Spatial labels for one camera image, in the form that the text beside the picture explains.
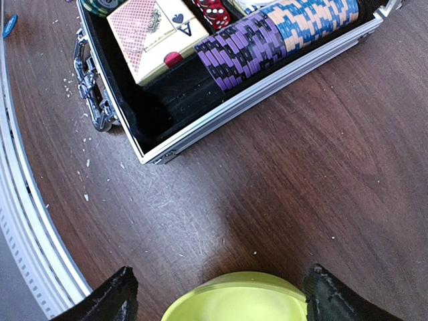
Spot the pink-blue poker chip stack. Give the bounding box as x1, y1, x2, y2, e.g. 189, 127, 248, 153
259, 0, 359, 56

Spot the aluminium poker case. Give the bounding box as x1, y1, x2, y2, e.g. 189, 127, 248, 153
74, 1, 404, 164

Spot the red card deck box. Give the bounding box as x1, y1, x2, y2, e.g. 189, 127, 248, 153
107, 0, 209, 86

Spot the green bowl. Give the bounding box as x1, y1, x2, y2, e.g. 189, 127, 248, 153
162, 272, 307, 320

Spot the purple poker chip stack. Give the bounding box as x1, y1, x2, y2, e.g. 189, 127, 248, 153
194, 11, 287, 92

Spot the aluminium front rail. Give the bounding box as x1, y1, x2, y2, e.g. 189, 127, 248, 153
0, 39, 93, 320

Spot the green poker chip stack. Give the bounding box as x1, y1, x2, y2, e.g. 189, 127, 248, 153
80, 0, 125, 17

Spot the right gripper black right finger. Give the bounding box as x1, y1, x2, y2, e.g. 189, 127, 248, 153
303, 263, 399, 321

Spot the blue small blind button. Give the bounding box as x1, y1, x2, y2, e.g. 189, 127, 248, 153
3, 15, 18, 39

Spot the row of red dice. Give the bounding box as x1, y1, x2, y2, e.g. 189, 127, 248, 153
192, 0, 231, 31

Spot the white dealer button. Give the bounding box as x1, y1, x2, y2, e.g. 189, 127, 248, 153
230, 0, 276, 15

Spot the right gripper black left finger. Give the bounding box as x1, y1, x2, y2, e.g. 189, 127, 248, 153
54, 266, 138, 321

